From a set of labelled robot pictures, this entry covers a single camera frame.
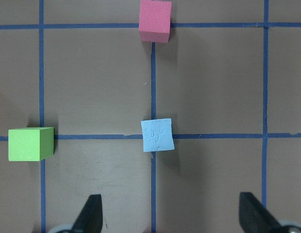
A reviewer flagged pink block near left arm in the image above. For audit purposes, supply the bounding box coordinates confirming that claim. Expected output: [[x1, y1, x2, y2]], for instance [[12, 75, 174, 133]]
[[139, 0, 172, 43]]

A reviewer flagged green foam block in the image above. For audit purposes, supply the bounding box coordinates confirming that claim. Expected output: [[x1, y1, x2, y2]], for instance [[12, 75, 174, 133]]
[[8, 127, 54, 162]]

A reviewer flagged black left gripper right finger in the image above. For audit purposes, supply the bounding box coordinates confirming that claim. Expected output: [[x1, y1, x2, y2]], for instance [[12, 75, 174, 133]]
[[238, 192, 282, 233]]

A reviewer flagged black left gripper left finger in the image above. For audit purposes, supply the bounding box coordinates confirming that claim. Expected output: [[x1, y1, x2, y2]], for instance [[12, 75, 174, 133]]
[[71, 194, 103, 233]]

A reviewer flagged light blue block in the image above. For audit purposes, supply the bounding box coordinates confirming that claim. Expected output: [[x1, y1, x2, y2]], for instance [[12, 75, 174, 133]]
[[141, 118, 174, 152]]

